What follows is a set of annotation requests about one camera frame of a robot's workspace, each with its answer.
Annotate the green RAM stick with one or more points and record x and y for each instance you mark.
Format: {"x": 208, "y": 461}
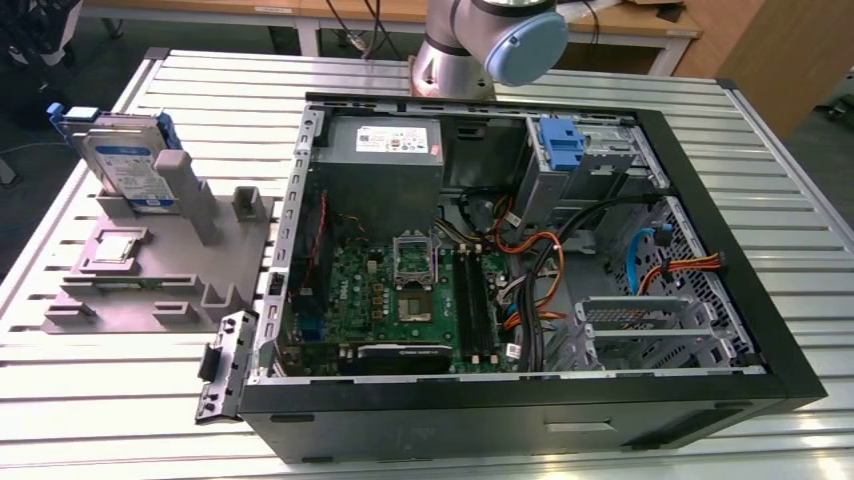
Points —
{"x": 149, "y": 283}

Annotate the black graphics card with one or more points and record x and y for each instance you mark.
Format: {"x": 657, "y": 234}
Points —
{"x": 400, "y": 356}

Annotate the grey power supply unit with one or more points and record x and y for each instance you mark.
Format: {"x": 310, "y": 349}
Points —
{"x": 380, "y": 190}

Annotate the black open PC case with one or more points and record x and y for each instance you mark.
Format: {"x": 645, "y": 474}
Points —
{"x": 467, "y": 425}

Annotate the hard disk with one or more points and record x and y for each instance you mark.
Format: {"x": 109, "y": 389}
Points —
{"x": 127, "y": 165}

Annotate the wooden desk white frame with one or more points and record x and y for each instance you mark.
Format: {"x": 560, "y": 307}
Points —
{"x": 307, "y": 35}

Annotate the black hinged card latch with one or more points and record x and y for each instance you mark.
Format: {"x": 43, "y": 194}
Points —
{"x": 227, "y": 360}

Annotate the metal drive cage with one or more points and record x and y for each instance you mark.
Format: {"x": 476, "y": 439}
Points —
{"x": 547, "y": 190}

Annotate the silver CPU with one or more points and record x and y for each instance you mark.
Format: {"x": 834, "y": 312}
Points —
{"x": 115, "y": 248}

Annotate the metal disk bay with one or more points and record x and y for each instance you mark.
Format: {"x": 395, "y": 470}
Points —
{"x": 641, "y": 301}

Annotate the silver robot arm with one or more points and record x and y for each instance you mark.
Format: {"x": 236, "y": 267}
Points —
{"x": 447, "y": 30}

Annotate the grey parts rack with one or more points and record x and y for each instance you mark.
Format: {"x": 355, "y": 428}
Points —
{"x": 194, "y": 270}

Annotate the green motherboard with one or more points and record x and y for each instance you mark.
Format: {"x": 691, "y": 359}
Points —
{"x": 360, "y": 290}

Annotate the wooden cabinet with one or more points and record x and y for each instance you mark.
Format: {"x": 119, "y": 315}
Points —
{"x": 787, "y": 50}

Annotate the black RAM slot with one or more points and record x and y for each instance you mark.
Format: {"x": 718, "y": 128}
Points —
{"x": 483, "y": 300}
{"x": 464, "y": 300}

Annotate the CPU socket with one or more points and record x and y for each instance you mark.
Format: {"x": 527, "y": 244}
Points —
{"x": 420, "y": 307}

